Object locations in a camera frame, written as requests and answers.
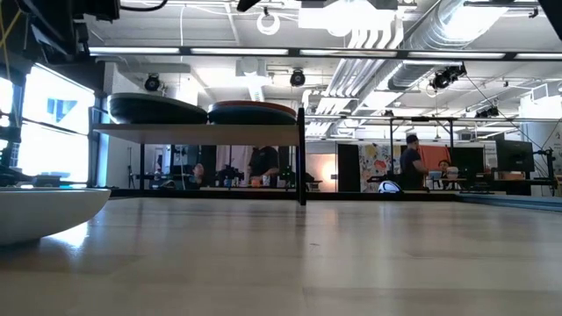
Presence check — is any dark green smooth plate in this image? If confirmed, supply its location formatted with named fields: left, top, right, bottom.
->
left=207, top=106, right=299, bottom=126

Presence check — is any dark teal ribbed plate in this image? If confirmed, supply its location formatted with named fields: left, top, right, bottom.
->
left=109, top=103, right=209, bottom=126

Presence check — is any person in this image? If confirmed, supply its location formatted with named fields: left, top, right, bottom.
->
left=399, top=134, right=429, bottom=191
left=191, top=162, right=208, bottom=190
left=248, top=146, right=280, bottom=188
left=436, top=159, right=454, bottom=181

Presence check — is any black partition panel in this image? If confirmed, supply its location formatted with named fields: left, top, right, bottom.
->
left=336, top=143, right=361, bottom=193

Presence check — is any black and white ball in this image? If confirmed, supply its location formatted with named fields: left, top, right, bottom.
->
left=377, top=180, right=403, bottom=195

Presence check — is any orange hanging cloth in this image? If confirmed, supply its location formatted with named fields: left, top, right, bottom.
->
left=419, top=145, right=452, bottom=166

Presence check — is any overhead LED light bar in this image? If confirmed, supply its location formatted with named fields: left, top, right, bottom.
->
left=87, top=46, right=562, bottom=61

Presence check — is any white bowl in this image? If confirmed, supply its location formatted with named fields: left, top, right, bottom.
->
left=0, top=187, right=112, bottom=246

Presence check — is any black computer monitor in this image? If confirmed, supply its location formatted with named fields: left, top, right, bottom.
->
left=495, top=139, right=536, bottom=173

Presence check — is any white ceiling ring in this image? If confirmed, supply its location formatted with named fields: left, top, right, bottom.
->
left=256, top=11, right=282, bottom=36

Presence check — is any wooden shelf with black frame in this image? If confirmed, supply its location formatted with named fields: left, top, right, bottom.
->
left=87, top=104, right=307, bottom=206

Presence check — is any silver ventilation duct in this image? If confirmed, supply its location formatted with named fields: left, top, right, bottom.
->
left=388, top=0, right=510, bottom=91

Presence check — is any colourful wall poster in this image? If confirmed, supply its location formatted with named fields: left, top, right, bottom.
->
left=359, top=143, right=401, bottom=192

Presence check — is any black rig frame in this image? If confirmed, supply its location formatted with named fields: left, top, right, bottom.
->
left=109, top=187, right=460, bottom=202

